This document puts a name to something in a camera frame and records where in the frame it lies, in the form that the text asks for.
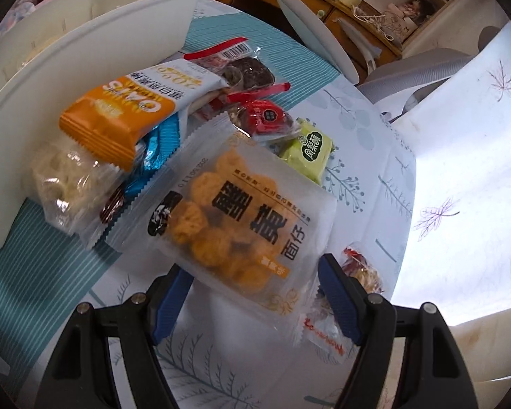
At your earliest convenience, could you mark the orange fried snack bag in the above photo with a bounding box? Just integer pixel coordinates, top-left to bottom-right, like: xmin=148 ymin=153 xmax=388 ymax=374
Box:
xmin=107 ymin=114 xmax=337 ymax=344

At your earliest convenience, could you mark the clear puffed snack bag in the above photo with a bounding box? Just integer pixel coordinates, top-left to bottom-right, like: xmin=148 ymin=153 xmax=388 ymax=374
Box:
xmin=30 ymin=134 xmax=125 ymax=249

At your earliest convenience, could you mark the blue foil snack packet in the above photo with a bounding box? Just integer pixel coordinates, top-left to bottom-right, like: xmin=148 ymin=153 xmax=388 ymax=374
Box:
xmin=99 ymin=109 xmax=187 ymax=224

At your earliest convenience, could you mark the orange oats bar packet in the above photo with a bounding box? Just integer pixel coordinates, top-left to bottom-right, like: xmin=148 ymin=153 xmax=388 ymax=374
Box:
xmin=59 ymin=58 xmax=228 ymax=172

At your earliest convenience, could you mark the dark dried fruit packet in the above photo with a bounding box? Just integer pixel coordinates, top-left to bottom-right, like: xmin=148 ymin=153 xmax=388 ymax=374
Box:
xmin=183 ymin=37 xmax=291 ymax=103

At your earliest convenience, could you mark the small red white candy packet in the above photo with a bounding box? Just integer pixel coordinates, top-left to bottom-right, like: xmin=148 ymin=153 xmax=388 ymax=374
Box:
xmin=304 ymin=243 xmax=383 ymax=364

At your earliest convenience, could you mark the green pastry packet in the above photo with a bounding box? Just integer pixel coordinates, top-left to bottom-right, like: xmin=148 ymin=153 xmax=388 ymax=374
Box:
xmin=280 ymin=118 xmax=333 ymax=185

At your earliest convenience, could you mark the red wrapped candy packet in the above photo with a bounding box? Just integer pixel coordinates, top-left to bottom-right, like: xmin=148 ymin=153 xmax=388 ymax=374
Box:
xmin=228 ymin=100 xmax=300 ymax=142

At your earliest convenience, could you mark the grey office chair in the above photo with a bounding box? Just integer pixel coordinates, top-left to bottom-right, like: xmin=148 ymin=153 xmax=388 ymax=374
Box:
xmin=274 ymin=0 xmax=501 ymax=105

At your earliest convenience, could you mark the white plastic storage bin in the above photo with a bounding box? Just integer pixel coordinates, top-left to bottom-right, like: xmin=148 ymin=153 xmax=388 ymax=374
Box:
xmin=0 ymin=0 xmax=198 ymax=249

